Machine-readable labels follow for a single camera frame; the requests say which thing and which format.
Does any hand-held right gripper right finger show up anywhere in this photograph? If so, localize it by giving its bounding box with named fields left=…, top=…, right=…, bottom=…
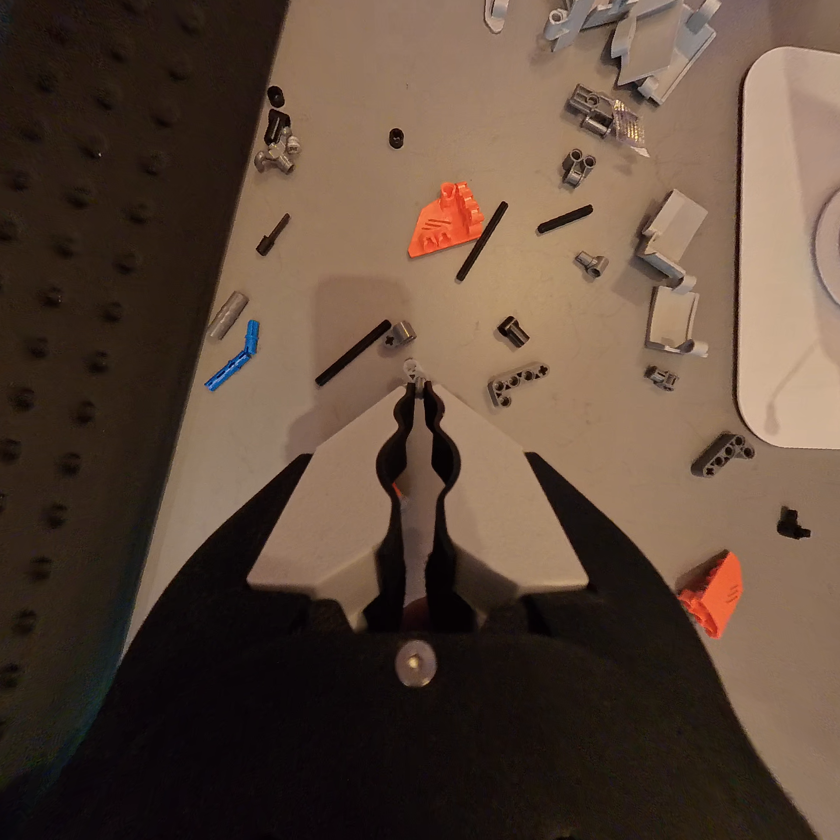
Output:
left=423, top=382, right=589, bottom=632

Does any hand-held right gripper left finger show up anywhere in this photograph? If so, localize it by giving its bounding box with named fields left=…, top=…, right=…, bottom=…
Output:
left=246, top=382, right=417, bottom=632

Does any grey angled beam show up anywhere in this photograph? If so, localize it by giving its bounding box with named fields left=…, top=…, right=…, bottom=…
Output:
left=487, top=363, right=551, bottom=409

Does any long black axle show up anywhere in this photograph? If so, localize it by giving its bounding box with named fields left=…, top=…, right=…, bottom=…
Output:
left=315, top=319, right=392, bottom=388

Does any blue angled pin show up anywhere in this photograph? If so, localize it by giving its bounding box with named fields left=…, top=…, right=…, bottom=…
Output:
left=205, top=319, right=261, bottom=392

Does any small orange wedge panel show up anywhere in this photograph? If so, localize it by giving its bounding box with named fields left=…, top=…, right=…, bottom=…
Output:
left=677, top=551, right=744, bottom=641

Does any dark grey short beam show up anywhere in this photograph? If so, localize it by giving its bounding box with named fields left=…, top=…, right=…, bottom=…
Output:
left=690, top=433, right=756, bottom=478

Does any silver tube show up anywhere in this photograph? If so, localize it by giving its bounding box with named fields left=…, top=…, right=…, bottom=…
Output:
left=209, top=292, right=249, bottom=341

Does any light grey curved panel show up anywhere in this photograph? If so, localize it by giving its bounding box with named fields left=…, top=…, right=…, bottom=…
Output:
left=643, top=283, right=710, bottom=358

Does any black axle pin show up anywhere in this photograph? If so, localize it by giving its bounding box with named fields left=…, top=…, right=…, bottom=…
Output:
left=256, top=213, right=291, bottom=256

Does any short black axle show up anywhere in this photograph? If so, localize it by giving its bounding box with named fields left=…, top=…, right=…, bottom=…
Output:
left=537, top=205, right=595, bottom=235

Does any large orange wedge panel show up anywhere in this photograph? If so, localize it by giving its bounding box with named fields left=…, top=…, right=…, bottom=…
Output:
left=407, top=182, right=487, bottom=259

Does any light grey box panel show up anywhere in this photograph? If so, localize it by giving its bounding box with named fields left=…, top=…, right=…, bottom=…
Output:
left=633, top=189, right=708, bottom=293

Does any silver branched connector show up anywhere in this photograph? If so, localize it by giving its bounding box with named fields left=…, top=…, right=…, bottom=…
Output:
left=255, top=134, right=303, bottom=177

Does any small clear plastic bag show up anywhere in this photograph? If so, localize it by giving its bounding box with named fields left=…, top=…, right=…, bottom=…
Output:
left=610, top=98, right=651, bottom=158

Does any dark grey pin joiner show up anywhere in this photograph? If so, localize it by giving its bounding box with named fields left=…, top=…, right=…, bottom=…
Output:
left=566, top=83, right=618, bottom=139

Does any pile of light grey panels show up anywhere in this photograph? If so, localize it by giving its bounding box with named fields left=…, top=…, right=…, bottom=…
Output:
left=541, top=0, right=723, bottom=106

